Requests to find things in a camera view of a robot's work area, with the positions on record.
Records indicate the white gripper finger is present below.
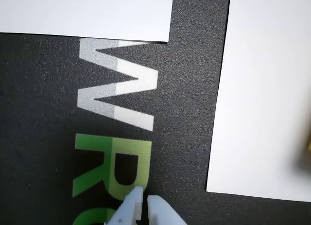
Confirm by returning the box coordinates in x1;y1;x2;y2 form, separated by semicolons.
147;195;188;225
104;186;144;225

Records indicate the white paper marked home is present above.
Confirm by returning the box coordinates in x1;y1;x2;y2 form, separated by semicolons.
206;0;311;203

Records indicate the dark grey printed mat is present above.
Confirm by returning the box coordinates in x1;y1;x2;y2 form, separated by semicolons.
0;0;311;225

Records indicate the white paper marked one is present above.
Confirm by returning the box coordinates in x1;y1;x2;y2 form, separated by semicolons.
0;0;174;43

